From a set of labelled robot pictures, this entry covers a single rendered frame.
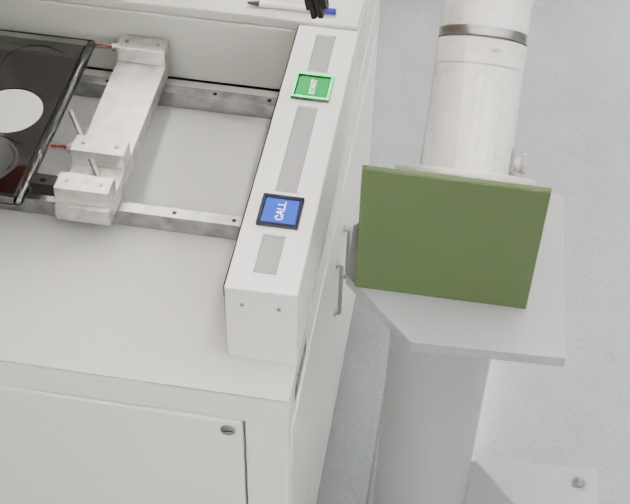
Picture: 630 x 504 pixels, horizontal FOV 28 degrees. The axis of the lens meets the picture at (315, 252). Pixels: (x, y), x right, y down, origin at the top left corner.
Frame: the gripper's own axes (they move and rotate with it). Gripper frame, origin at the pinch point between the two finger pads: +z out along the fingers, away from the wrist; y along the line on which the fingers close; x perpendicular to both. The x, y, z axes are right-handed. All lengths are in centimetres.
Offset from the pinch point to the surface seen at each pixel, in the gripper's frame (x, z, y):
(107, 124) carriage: -4.4, 16.7, -35.0
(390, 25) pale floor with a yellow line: 146, 109, -24
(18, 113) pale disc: -6.6, 12.1, -47.3
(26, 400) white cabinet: -46, 31, -39
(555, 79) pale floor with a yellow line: 131, 119, 22
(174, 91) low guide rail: 8.4, 21.1, -28.8
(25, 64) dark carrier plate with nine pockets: 5, 12, -50
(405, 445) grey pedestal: -24, 70, 6
